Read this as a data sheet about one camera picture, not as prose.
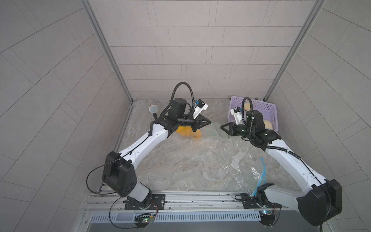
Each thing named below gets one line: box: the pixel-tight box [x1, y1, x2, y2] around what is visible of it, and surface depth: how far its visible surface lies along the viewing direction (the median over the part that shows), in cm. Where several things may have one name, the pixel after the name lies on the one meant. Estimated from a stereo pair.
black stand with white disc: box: [148, 104, 158, 120], surface depth 80 cm
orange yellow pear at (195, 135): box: [187, 126, 202, 141], surface depth 90 cm
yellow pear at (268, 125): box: [263, 119, 273, 130], surface depth 97 cm
